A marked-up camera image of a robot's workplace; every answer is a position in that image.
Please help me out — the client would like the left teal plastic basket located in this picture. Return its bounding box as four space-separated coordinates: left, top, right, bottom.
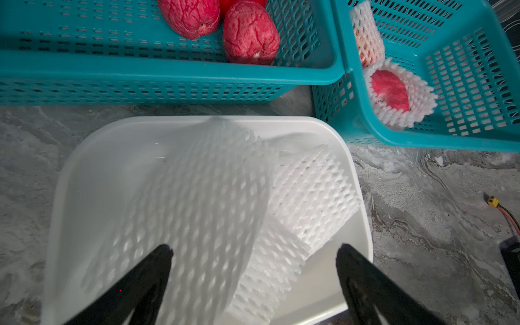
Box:
1 1 343 106

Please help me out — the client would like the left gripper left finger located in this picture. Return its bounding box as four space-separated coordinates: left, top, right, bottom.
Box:
67 244 174 324

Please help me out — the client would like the netted apple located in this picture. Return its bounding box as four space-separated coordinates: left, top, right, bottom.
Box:
157 0 220 40
350 1 385 68
363 58 438 130

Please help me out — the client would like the white foam net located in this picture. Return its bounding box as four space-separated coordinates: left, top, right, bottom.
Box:
81 118 274 324
269 145 361 255
226 218 310 324

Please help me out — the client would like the teal plastic basket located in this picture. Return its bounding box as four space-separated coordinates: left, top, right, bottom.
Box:
1 1 343 106
312 1 519 152

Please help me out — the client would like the right teal plastic basket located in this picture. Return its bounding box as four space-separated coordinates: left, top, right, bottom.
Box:
312 1 519 152

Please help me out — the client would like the white plastic tray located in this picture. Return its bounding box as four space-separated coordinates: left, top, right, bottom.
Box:
41 116 373 324

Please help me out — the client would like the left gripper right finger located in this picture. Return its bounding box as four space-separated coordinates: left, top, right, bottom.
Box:
336 244 444 324

